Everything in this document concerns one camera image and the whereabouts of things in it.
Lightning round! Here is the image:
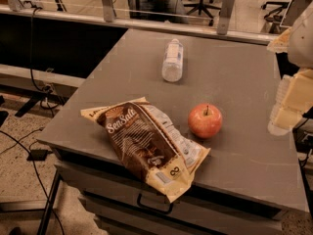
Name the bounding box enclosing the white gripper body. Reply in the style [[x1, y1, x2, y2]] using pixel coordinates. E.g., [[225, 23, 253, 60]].
[[268, 75, 291, 136]]

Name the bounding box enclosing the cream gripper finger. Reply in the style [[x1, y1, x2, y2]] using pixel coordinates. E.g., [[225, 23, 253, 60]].
[[273, 108, 302, 129], [288, 69, 313, 113]]

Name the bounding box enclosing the clear plastic water bottle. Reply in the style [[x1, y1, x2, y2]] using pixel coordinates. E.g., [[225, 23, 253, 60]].
[[161, 38, 184, 82]]

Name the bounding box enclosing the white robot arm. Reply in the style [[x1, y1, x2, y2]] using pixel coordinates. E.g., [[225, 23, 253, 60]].
[[268, 5, 313, 136]]

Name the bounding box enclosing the red apple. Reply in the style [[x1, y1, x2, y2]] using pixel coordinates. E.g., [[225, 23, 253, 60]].
[[188, 103, 223, 139]]

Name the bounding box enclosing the brown SenSala chip bag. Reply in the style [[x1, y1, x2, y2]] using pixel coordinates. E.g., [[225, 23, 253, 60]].
[[80, 98, 210, 202]]

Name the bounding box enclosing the grey drawer cabinet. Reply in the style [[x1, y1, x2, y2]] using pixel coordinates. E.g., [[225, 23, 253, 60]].
[[56, 155, 282, 235]]

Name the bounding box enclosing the black power adapter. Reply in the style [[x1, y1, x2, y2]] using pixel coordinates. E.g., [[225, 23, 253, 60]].
[[27, 149, 48, 161]]

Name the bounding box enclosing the black metal table leg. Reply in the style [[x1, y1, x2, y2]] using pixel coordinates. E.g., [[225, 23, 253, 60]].
[[37, 171, 61, 235]]

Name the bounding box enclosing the metal railing post right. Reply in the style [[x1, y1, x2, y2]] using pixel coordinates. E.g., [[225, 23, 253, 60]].
[[216, 0, 235, 35]]

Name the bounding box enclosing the black drawer handle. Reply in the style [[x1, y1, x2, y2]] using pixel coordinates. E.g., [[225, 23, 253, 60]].
[[137, 193, 174, 214]]

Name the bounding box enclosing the black hanging cable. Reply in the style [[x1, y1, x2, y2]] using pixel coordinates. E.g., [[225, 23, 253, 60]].
[[28, 6, 67, 111]]

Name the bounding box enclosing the black floor cable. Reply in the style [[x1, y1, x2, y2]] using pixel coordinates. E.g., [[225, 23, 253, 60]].
[[0, 126, 66, 235]]

